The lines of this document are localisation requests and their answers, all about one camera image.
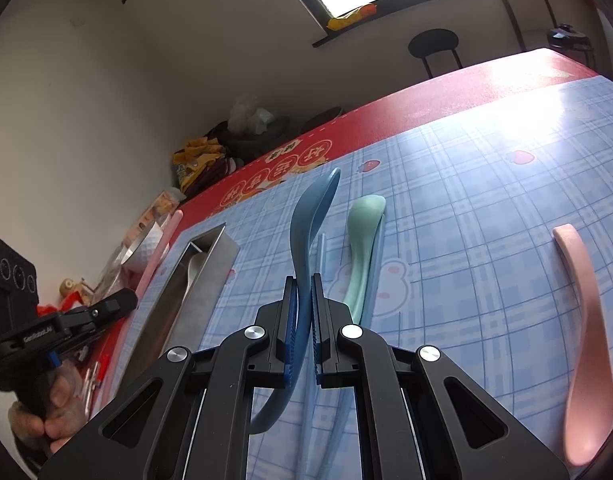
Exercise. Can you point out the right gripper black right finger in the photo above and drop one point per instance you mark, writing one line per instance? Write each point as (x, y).
(333, 369)

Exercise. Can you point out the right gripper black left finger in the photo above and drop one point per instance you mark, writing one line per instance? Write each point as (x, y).
(273, 366)

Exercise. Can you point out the blue spoon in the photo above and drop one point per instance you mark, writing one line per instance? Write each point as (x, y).
(306, 221)

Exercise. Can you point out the white spoon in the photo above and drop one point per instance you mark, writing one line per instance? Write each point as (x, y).
(194, 267)

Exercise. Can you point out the pink chopstick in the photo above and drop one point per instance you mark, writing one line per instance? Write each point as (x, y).
(153, 263)

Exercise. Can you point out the left hand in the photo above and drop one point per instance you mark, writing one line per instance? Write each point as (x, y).
(65, 414)

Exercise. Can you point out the stainless steel utensil tray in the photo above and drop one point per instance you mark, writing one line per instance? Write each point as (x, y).
(178, 304)

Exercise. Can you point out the blue-grey chopstick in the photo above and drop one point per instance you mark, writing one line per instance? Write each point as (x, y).
(320, 256)

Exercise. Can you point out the white dimpled bowl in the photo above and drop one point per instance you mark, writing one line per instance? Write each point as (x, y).
(142, 248)

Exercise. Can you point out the green spoon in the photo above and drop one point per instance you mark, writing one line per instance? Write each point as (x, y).
(362, 225)

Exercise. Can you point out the printed snack package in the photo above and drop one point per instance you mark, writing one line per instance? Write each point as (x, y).
(160, 209)

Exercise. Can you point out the blue plaid table mat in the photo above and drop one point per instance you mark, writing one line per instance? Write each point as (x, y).
(470, 264)

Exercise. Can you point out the red tablecloth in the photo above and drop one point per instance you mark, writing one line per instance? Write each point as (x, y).
(513, 79)

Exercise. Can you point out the clear plastic bag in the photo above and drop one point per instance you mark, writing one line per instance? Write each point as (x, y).
(248, 116)

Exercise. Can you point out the pink spoon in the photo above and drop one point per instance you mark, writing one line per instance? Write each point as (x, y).
(589, 408)

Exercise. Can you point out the black round-back chair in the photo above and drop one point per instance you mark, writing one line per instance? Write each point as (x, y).
(434, 41)

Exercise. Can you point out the yellow toy on windowsill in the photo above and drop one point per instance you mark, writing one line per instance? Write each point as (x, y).
(352, 17)

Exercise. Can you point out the black appliance near wall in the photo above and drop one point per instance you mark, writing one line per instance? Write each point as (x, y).
(564, 38)

